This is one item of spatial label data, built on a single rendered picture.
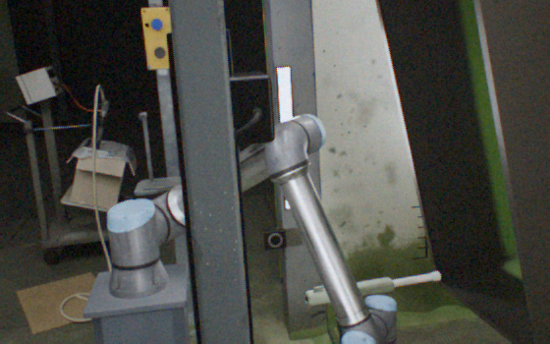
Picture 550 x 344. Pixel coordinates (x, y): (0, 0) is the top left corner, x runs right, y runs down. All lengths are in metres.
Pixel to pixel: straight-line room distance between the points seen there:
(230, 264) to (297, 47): 1.98
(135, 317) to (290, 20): 1.34
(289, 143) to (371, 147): 1.13
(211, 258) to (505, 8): 1.12
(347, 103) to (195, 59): 2.06
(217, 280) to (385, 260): 2.25
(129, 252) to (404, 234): 1.39
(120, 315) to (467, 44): 1.46
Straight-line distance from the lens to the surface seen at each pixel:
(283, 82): 2.50
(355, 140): 2.63
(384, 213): 2.75
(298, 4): 2.53
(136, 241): 1.88
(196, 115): 0.56
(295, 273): 2.75
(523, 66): 1.59
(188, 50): 0.56
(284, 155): 1.54
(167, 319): 1.91
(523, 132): 1.62
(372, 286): 2.09
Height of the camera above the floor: 1.43
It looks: 12 degrees down
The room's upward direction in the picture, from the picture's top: 4 degrees counter-clockwise
